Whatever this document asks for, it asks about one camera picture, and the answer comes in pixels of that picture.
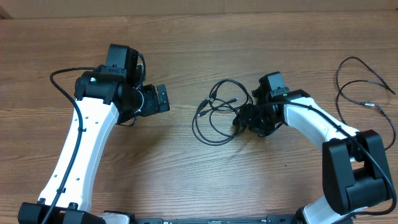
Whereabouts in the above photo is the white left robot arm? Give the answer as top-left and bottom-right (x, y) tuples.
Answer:
(17, 64), (170, 223)

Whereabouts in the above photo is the black USB cable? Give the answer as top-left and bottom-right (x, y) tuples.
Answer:
(335, 56), (397, 151)
(191, 78), (254, 146)

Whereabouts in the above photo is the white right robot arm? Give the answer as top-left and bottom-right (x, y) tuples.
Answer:
(233, 88), (397, 223)

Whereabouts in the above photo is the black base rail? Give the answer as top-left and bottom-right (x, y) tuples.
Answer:
(99, 211), (308, 224)

